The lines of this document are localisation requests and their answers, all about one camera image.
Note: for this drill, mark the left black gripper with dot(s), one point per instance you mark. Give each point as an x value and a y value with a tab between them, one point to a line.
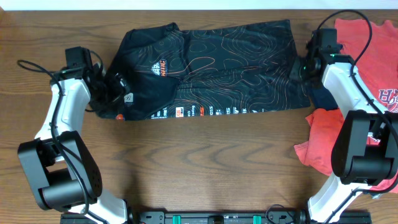
119	89

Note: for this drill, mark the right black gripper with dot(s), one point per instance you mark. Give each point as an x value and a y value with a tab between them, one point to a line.
296	65

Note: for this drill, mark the black patterned sports jersey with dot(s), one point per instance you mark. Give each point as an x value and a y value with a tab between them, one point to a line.
174	73

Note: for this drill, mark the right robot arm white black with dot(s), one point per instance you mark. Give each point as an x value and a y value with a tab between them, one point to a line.
365	151

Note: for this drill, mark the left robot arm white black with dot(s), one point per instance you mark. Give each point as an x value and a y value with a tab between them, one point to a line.
60	170

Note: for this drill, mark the navy blue garment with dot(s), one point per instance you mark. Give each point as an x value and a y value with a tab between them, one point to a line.
321	98

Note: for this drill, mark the red printed t-shirt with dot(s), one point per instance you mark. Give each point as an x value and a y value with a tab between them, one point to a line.
378	70

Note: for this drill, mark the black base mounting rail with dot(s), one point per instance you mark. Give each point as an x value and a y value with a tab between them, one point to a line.
271	216

